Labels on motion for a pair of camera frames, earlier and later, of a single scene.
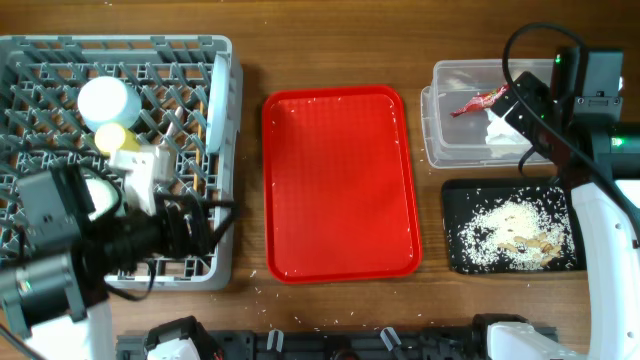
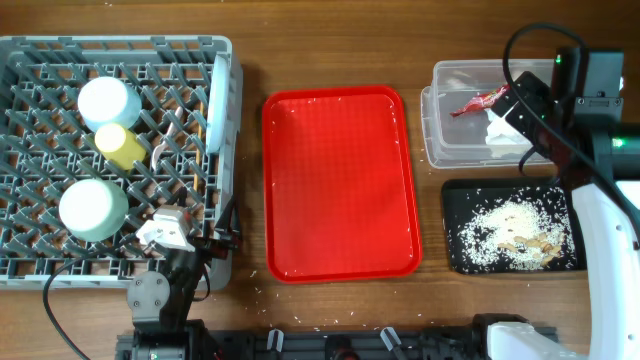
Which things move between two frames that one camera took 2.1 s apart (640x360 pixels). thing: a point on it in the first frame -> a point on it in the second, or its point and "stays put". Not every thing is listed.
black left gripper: (193, 229) -> (229, 234)
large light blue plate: (218, 104) stays put
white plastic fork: (173, 126) stays put
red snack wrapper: (480, 101) stays put
